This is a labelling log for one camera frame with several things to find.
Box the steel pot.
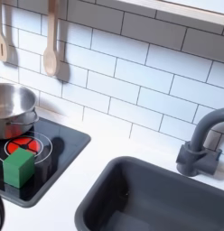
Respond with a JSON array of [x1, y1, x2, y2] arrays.
[[0, 82, 40, 141]]

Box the black stove top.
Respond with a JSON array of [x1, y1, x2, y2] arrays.
[[0, 116, 92, 208]]

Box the wooden spoon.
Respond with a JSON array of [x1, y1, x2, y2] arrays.
[[43, 0, 60, 77]]

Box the grey tap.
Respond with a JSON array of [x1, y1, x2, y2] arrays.
[[175, 107, 224, 178]]

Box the grey sink basin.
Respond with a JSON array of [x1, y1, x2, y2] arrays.
[[74, 155, 224, 231]]

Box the green block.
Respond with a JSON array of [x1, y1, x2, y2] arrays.
[[2, 147, 36, 189]]

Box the wooden slotted spatula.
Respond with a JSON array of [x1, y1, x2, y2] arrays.
[[0, 0, 9, 62]]

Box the thin black cable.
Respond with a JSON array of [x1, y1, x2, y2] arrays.
[[0, 192, 6, 231]]

